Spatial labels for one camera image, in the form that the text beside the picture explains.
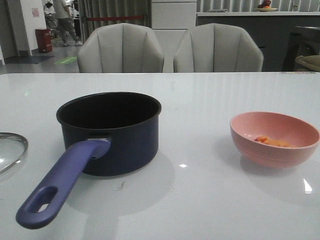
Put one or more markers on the left beige upholstered chair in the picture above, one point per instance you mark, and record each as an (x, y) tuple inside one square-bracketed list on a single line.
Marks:
[(121, 48)]

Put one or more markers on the right beige upholstered chair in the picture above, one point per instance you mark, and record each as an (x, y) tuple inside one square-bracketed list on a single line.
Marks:
[(217, 48)]

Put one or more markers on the orange ham slices pile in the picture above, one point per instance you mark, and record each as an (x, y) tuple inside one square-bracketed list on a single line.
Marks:
[(273, 142)]

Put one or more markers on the person in grey trousers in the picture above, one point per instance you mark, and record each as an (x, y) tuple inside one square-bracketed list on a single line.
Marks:
[(63, 17)]

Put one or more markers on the fruit plate on counter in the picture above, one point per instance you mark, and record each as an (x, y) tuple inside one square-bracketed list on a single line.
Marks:
[(265, 6)]

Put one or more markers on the pink bowl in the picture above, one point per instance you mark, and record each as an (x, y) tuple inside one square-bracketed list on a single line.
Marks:
[(245, 127)]

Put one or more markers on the olive cushion seat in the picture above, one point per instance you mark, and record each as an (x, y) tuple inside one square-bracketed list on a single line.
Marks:
[(311, 62)]

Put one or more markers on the grey counter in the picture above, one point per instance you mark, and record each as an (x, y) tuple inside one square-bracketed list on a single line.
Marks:
[(281, 36)]

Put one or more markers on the beige upholstered chair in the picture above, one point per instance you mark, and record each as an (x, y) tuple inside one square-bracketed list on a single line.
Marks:
[(217, 48), (121, 48)]

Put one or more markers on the red trash bin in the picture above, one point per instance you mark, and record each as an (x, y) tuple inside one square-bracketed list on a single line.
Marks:
[(43, 39)]

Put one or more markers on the white cabinet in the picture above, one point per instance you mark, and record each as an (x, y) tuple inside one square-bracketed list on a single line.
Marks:
[(169, 20)]

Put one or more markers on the red barrier tape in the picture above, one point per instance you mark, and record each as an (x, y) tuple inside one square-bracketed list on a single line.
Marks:
[(115, 18)]

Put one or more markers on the glass pot lid purple knob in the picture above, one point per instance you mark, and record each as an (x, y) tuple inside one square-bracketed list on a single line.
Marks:
[(13, 148)]

